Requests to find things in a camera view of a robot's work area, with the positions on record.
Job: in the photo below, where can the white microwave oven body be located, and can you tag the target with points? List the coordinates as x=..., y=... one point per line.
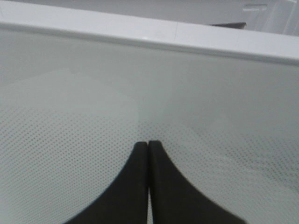
x=271, y=16

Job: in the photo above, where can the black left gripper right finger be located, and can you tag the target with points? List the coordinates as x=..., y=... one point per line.
x=174, y=200

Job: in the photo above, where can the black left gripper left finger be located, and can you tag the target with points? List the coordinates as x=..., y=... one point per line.
x=125, y=201

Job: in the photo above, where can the white microwave door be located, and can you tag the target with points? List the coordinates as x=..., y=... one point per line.
x=78, y=88

